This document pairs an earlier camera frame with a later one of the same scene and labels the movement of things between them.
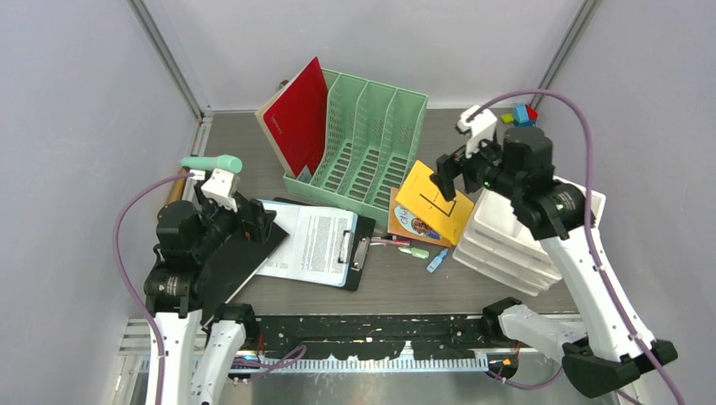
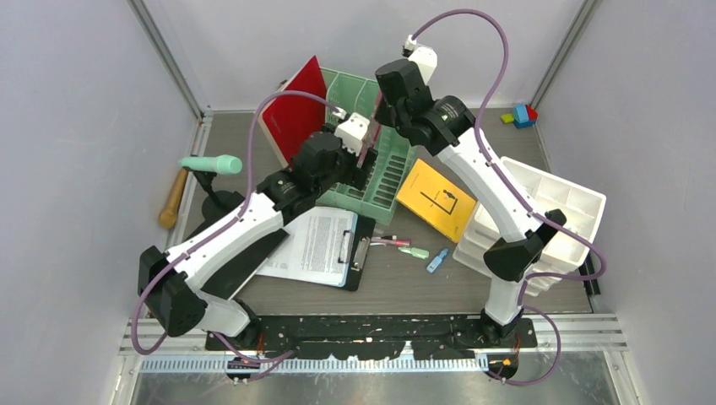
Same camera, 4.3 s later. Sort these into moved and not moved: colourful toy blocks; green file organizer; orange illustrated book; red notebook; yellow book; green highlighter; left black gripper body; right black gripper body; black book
Moved: right black gripper body; left black gripper body; orange illustrated book
Not moved: green file organizer; colourful toy blocks; yellow book; black book; red notebook; green highlighter
